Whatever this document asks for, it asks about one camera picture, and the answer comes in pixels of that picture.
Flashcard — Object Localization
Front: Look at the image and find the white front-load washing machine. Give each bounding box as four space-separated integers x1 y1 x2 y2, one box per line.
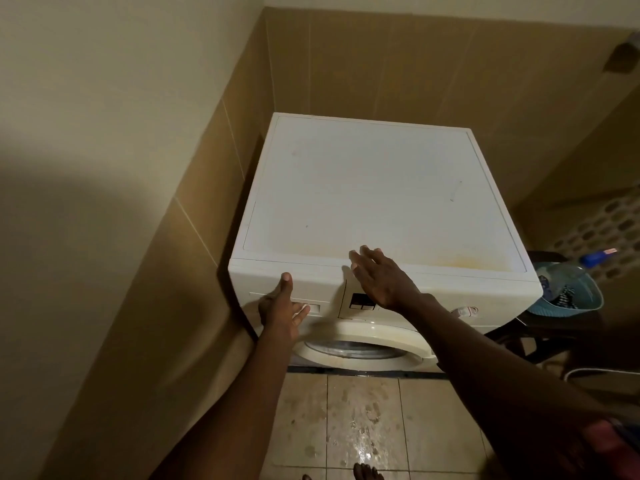
228 113 544 374

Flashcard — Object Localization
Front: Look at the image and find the white cable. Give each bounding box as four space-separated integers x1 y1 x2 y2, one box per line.
563 367 640 383

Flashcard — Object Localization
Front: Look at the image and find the tan perforated lattice panel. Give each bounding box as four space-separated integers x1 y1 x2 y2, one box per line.
549 184 640 278

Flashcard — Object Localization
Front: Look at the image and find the person's left forearm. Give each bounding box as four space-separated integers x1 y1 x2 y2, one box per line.
167 325 301 480

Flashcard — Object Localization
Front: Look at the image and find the clear bottle with blue cap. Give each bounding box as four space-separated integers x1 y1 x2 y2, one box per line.
542 248 619 295

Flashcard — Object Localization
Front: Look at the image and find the person's red and blue clothing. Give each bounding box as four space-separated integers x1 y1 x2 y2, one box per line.
581 419 640 480

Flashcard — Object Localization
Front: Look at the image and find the dark plastic stool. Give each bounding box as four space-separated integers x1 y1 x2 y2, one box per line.
486 251 607 366

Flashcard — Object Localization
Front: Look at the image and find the round washing machine door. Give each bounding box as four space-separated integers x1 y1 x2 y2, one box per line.
291 320 442 374

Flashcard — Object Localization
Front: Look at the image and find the person's right forearm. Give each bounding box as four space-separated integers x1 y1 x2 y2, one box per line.
400 294 640 480

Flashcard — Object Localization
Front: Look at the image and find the blue plastic basin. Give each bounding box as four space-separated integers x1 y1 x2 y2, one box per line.
529 262 605 317

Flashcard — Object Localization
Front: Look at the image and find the person's left hand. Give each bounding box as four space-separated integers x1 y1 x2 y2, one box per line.
258 273 311 341

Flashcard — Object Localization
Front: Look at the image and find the white detergent drawer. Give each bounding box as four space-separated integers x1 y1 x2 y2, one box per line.
248 292 333 318

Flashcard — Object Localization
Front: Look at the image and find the person's right hand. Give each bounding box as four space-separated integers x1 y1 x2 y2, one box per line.
348 246 427 312

